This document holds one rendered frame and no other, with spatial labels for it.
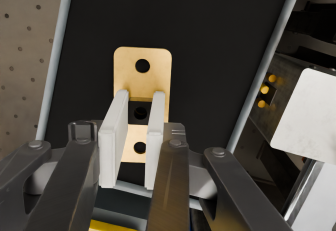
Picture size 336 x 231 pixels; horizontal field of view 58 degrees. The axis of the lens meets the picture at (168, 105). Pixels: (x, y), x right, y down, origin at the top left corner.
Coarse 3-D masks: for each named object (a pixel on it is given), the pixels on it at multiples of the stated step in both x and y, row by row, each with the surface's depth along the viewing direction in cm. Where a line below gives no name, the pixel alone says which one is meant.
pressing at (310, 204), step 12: (312, 168) 41; (324, 168) 41; (300, 180) 42; (312, 180) 42; (324, 180) 42; (300, 192) 42; (312, 192) 43; (324, 192) 43; (288, 204) 43; (300, 204) 43; (312, 204) 43; (324, 204) 43; (288, 216) 43; (300, 216) 44; (312, 216) 44; (324, 216) 44; (300, 228) 45; (312, 228) 45; (324, 228) 45
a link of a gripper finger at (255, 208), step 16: (208, 160) 12; (224, 160) 12; (224, 176) 11; (240, 176) 11; (224, 192) 10; (240, 192) 10; (256, 192) 10; (208, 208) 12; (224, 208) 10; (240, 208) 9; (256, 208) 9; (272, 208) 9; (224, 224) 10; (240, 224) 9; (256, 224) 9; (272, 224) 9; (288, 224) 9
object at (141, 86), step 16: (128, 48) 20; (144, 48) 20; (160, 48) 20; (128, 64) 20; (160, 64) 20; (128, 80) 20; (144, 80) 20; (160, 80) 20; (128, 96) 21; (144, 96) 21; (128, 112) 20; (128, 128) 22; (144, 128) 22; (128, 144) 22; (128, 160) 22; (144, 160) 22
